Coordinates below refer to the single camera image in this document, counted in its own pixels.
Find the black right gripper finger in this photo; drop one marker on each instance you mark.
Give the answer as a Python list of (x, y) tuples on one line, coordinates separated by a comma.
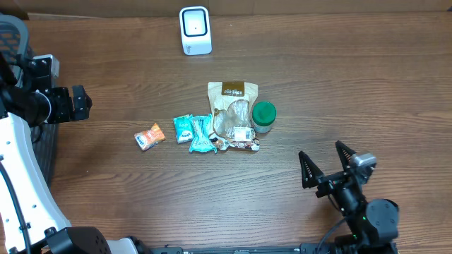
[(344, 153), (311, 174)]

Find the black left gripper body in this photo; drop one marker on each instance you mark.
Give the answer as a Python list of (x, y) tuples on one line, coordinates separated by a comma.
[(62, 109)]

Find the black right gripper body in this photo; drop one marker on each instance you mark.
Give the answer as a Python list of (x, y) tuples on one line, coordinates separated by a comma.
[(330, 185)]

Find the green lid jar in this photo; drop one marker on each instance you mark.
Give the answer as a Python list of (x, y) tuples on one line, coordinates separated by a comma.
[(263, 116)]

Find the orange snack packet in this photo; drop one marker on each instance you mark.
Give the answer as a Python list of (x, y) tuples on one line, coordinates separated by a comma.
[(149, 138)]

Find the beige brown snack bag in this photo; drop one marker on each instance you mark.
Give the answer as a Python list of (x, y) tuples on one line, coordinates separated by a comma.
[(230, 104)]

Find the small teal white packet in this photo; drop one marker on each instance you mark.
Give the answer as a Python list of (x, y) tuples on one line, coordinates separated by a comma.
[(183, 128)]

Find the teal snack packet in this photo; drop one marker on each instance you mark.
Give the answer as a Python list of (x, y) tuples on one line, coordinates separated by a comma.
[(201, 143)]

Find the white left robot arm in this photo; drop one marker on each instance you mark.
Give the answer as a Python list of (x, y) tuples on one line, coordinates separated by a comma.
[(33, 223)]

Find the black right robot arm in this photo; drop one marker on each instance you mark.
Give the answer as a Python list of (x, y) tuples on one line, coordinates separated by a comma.
[(366, 226)]

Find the white barcode scanner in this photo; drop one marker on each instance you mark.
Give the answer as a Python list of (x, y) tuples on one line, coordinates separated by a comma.
[(195, 30)]

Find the grey plastic mesh basket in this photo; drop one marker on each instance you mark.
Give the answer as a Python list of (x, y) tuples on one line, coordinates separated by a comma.
[(14, 40)]

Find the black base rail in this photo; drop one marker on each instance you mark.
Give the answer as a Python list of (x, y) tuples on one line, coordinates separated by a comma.
[(229, 250)]

